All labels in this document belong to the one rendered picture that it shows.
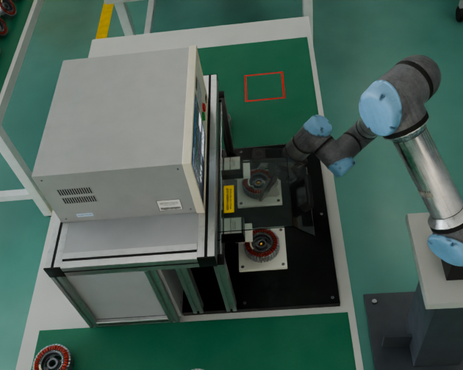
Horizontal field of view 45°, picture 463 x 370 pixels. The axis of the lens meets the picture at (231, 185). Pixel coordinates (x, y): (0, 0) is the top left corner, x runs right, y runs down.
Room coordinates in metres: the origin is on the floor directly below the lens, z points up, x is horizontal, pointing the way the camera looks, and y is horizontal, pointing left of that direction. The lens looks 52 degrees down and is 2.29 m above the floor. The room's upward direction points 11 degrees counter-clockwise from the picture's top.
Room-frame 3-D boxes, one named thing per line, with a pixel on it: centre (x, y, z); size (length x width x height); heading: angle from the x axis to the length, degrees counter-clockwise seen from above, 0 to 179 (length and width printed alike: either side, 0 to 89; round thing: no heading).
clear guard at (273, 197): (0.92, -0.05, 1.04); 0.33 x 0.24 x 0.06; 82
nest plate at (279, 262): (0.91, -0.06, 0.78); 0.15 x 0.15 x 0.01; 82
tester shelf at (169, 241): (1.08, 0.24, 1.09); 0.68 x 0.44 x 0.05; 172
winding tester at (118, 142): (1.09, 0.24, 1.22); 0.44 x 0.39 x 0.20; 172
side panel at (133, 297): (0.77, 0.37, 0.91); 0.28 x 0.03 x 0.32; 82
